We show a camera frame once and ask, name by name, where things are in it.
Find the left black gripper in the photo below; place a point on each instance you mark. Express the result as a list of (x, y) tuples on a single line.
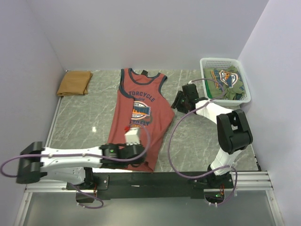
[(139, 162)]

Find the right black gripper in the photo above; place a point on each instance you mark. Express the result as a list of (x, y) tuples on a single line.
[(176, 103)]

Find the red tank top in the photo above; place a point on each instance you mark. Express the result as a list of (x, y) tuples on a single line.
[(140, 103)]

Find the tan ribbed tank top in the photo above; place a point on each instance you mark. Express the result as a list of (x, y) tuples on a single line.
[(74, 83)]

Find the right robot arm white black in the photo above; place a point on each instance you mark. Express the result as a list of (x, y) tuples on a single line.
[(233, 131)]

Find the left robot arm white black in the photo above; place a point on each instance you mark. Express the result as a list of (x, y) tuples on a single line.
[(74, 165)]

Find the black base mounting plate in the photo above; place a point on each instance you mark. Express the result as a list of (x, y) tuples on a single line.
[(115, 185)]

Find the green garment in basket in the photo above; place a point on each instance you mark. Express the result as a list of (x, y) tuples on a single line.
[(229, 80)]

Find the white plastic laundry basket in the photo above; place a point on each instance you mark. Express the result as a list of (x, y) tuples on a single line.
[(225, 63)]

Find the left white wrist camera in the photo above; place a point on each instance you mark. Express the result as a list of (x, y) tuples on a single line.
[(132, 135)]

